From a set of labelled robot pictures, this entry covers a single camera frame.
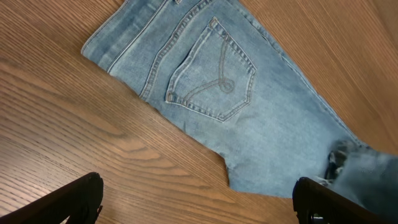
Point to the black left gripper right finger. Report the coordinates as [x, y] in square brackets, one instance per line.
[315, 203]

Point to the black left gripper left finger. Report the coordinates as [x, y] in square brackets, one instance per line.
[77, 202]

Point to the light blue denim jeans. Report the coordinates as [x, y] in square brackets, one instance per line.
[211, 69]

